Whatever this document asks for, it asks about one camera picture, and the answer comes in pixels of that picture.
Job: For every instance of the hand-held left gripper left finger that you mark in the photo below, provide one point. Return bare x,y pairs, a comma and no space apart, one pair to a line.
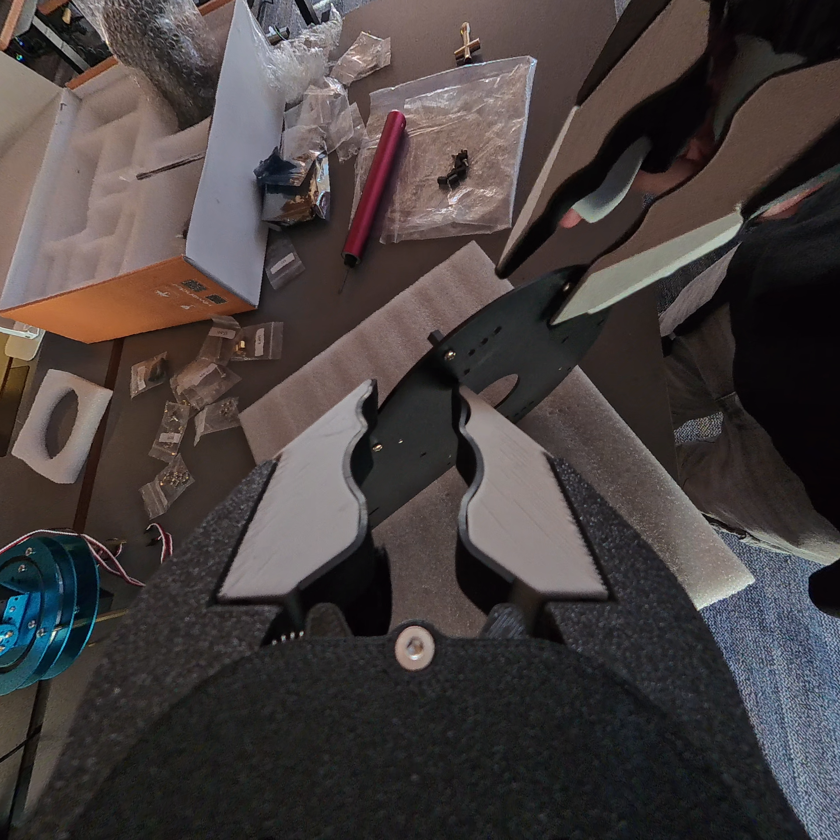
302,518

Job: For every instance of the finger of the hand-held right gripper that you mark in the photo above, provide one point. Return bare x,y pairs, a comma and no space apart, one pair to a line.
610,111
754,151

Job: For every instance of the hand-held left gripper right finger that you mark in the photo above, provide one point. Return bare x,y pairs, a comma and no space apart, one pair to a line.
531,525

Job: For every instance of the blue toy robot arm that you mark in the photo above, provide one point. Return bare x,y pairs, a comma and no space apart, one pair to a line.
39,590

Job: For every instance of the dark grey desk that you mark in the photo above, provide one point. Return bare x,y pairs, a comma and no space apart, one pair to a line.
308,308

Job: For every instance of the person's right hand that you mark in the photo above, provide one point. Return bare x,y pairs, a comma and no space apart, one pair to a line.
689,161

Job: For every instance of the small bag with silver nuts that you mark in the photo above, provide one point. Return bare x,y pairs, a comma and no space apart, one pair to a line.
218,418

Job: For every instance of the large clear plastic bag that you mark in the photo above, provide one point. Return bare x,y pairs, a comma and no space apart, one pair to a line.
472,111

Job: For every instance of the small clear parts bag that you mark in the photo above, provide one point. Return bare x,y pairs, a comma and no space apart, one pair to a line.
169,432
220,338
205,382
149,375
167,484

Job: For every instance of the person's beige trouser leg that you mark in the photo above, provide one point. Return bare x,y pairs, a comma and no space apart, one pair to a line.
741,459
695,295

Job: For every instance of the small brass cross wrench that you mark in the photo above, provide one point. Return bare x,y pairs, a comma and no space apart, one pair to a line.
467,44

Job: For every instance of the pile of small black parts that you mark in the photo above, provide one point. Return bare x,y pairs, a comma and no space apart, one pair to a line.
454,169

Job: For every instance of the small bag with brass parts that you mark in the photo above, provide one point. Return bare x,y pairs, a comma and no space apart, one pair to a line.
257,341

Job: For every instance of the white foam sheet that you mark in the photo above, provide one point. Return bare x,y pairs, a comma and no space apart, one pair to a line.
367,341

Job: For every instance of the person's black clothing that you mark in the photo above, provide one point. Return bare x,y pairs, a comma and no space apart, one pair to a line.
794,361

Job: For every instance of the small empty clear bag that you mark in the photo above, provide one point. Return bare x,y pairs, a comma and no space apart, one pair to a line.
361,59

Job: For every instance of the small grey labelled bag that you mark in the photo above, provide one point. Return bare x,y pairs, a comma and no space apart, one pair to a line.
284,262

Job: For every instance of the small white foam piece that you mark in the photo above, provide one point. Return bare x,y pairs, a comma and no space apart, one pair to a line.
29,439

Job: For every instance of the crumpled clear plastic bag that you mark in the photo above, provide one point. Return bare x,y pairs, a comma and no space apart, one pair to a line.
321,121

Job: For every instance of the small cardboard box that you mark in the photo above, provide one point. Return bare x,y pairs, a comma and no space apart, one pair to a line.
229,164

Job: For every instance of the bubble wrap roll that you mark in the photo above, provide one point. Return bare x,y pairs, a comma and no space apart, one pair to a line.
164,52

